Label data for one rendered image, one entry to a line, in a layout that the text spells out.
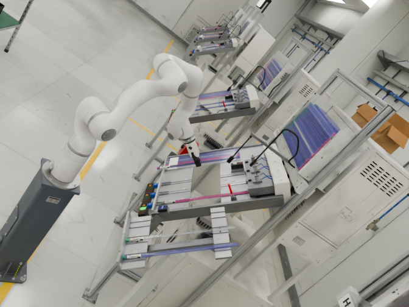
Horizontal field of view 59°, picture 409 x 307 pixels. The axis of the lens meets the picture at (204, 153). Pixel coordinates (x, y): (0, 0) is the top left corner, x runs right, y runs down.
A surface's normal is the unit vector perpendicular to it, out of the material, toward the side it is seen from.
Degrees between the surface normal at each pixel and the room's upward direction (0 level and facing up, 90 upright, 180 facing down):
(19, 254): 90
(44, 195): 90
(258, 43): 90
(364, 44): 90
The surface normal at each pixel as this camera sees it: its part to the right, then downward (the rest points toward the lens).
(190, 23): -0.03, 0.44
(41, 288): 0.61, -0.71
